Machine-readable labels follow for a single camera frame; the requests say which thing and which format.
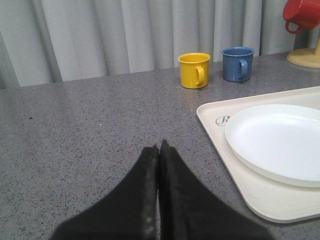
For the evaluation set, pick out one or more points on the wooden mug tree stand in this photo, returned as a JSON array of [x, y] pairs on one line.
[[306, 57]]

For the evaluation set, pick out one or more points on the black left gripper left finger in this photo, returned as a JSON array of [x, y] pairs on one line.
[[128, 212]]

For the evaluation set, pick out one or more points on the grey pleated curtain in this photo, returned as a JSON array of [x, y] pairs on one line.
[[47, 41]]

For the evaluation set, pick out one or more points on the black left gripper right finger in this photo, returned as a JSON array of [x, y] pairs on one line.
[[189, 211]]

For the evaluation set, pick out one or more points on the yellow enamel mug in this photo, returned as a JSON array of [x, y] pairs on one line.
[[194, 70]]

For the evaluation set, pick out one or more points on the red enamel mug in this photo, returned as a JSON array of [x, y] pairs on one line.
[[301, 14]]

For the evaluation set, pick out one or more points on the blue enamel mug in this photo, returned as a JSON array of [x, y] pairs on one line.
[[237, 63]]

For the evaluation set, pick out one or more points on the white round plate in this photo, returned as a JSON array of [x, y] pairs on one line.
[[278, 141]]

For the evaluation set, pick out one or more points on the cream rabbit serving tray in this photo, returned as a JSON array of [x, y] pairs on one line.
[[271, 200]]

